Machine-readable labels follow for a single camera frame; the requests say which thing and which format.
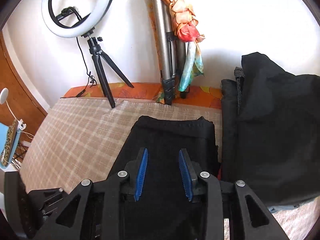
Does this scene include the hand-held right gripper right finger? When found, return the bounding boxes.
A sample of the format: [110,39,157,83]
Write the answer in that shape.
[178,148,290,240]

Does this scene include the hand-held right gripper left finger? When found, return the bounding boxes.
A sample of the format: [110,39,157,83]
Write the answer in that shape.
[35,147,148,240]

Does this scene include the black pants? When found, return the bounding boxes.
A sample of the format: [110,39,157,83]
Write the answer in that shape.
[107,115,222,240]

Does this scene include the light blue board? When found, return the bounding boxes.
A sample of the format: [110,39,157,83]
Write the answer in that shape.
[0,124,23,169]

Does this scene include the beige plaid blanket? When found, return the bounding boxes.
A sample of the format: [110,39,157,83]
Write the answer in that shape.
[20,97,320,240]

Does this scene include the orange patterned bed sheet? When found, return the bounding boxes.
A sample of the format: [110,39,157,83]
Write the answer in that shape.
[61,82,223,110]

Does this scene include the blue grey folded garment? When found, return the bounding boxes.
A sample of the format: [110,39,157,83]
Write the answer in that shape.
[269,200,315,213]

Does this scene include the black folded garment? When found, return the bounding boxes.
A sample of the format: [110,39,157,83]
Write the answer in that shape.
[239,52,320,205]

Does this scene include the white clip lamp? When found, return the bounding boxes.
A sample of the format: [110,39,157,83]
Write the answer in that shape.
[0,88,27,133]

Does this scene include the wooden door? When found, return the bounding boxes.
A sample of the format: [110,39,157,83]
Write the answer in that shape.
[0,32,48,125]

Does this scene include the small black tripod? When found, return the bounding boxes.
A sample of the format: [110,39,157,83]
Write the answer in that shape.
[84,31,135,109]

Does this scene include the folded silver tripod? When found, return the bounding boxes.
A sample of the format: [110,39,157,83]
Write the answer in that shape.
[147,0,190,105]

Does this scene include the folded tripod with orange cloth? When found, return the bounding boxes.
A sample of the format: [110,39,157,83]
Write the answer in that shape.
[159,0,207,92]

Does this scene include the white cable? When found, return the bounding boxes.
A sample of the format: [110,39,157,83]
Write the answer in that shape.
[12,130,35,168]

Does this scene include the black ring light cable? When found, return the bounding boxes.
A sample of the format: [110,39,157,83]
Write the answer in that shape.
[72,36,98,98]

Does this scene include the white ring light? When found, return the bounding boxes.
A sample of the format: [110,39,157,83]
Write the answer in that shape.
[41,0,117,38]

